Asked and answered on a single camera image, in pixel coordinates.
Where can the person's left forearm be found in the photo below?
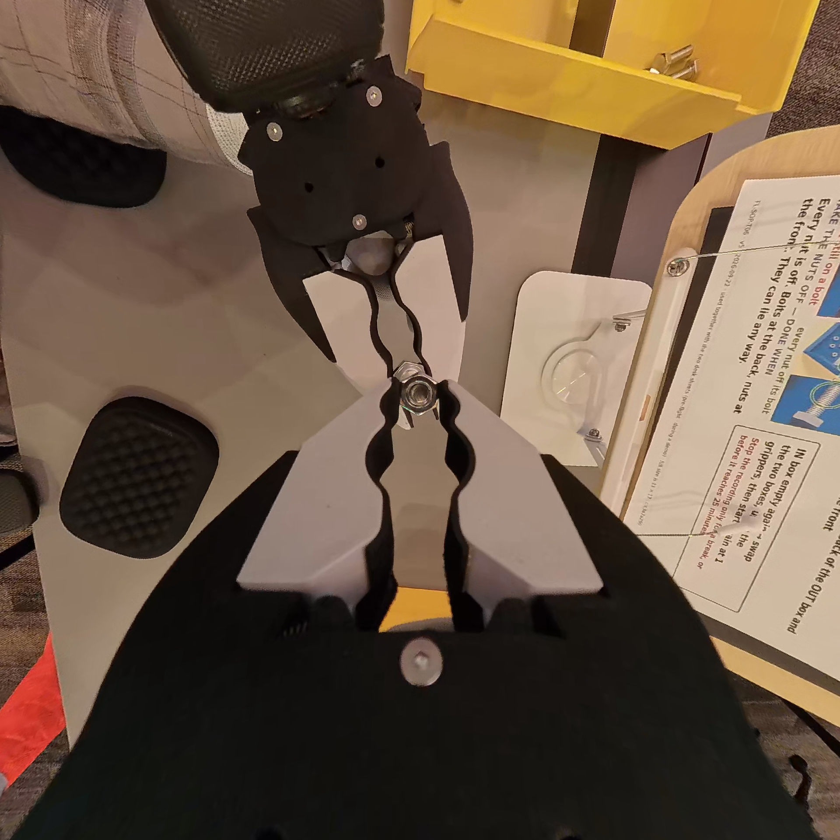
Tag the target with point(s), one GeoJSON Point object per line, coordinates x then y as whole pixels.
{"type": "Point", "coordinates": [79, 65]}

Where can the white page ledge bar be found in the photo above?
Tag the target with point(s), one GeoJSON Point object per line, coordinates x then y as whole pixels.
{"type": "Point", "coordinates": [656, 367]}

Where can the silver hex bolt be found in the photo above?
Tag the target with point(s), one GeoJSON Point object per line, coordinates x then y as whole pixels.
{"type": "Point", "coordinates": [682, 73]}
{"type": "Point", "coordinates": [679, 54]}
{"type": "Point", "coordinates": [418, 411]}

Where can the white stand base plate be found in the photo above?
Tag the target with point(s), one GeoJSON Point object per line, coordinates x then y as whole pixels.
{"type": "Point", "coordinates": [544, 308]}

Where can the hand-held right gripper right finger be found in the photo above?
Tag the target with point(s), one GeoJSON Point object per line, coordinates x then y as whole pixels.
{"type": "Point", "coordinates": [525, 525]}

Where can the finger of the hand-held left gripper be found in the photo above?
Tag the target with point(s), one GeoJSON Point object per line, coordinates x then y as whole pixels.
{"type": "Point", "coordinates": [436, 295]}
{"type": "Point", "coordinates": [334, 315]}

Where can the wooden document stand board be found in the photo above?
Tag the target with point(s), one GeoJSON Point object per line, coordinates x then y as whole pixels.
{"type": "Point", "coordinates": [682, 197]}

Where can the black textured wrist pad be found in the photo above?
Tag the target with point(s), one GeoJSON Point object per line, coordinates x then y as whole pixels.
{"type": "Point", "coordinates": [72, 164]}
{"type": "Point", "coordinates": [138, 479]}

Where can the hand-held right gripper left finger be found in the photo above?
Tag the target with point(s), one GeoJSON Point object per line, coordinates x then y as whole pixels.
{"type": "Point", "coordinates": [315, 525]}

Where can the yellow plastic bin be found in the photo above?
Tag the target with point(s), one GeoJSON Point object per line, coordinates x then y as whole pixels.
{"type": "Point", "coordinates": [413, 607]}
{"type": "Point", "coordinates": [558, 92]}

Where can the printed instruction sheet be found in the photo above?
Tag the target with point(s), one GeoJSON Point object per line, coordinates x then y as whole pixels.
{"type": "Point", "coordinates": [722, 394]}

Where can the clear plastic disc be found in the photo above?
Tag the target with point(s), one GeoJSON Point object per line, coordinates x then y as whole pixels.
{"type": "Point", "coordinates": [577, 380]}

